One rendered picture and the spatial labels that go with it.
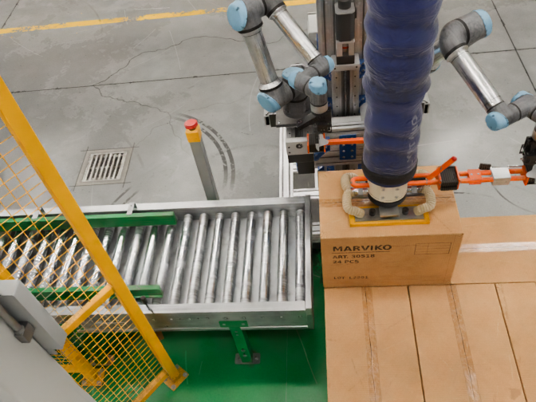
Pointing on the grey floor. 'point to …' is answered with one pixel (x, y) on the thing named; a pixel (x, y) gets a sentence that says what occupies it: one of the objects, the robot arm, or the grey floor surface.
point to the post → (202, 163)
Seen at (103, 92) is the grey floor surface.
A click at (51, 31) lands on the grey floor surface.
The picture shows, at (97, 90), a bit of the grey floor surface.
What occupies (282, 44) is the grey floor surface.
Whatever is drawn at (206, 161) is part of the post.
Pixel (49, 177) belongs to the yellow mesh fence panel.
